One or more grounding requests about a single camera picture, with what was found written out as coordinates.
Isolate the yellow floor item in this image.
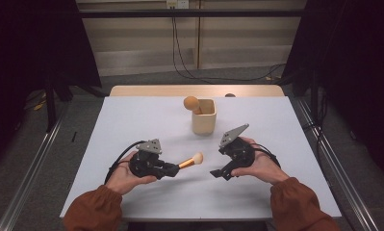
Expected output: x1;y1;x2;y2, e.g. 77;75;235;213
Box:
33;100;48;112

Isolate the person's left hand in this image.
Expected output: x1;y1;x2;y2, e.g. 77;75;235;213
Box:
105;150;159;196

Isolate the beige square brush holder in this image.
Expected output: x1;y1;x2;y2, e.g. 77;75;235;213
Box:
192;98;218;136

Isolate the black metal stand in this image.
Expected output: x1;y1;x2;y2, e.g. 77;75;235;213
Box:
44;73;73;133

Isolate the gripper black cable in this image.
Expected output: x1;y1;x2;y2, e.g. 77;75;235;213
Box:
103;140;147;186
250;142;282;169

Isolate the black horizontal bar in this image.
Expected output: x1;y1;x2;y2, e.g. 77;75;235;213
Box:
78;9;306;18

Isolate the black floor cable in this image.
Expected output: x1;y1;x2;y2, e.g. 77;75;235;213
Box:
170;8;287;84

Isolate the dark curtain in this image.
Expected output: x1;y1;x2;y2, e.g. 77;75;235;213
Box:
280;0;384;184
0;0;102;167

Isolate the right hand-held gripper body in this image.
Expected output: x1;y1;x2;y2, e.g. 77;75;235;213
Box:
218;123;256;169

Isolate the small makeup brush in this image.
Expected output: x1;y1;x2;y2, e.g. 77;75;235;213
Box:
178;152;204;170

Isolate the vertical wooden wall strip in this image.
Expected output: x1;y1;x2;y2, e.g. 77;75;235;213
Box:
195;0;203;70

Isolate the person's right hand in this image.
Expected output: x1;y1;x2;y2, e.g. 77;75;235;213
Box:
230;137;290;186

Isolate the white table cover sheet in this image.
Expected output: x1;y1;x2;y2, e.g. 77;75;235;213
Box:
59;95;343;222

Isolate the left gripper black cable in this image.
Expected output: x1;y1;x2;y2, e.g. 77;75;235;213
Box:
103;140;147;186

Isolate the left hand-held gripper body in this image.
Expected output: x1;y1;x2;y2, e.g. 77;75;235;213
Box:
129;138;166;179

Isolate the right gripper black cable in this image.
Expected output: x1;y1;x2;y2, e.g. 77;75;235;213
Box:
250;142;282;169

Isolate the wooden table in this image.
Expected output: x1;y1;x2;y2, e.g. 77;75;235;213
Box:
109;84;286;98

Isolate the large makeup brush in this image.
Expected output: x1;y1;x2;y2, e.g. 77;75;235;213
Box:
183;95;204;116

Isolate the white wall socket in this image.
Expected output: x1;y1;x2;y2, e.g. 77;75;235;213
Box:
166;0;190;10

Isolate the aluminium rail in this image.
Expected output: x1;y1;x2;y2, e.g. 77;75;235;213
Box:
0;102;70;231
294;97;380;231

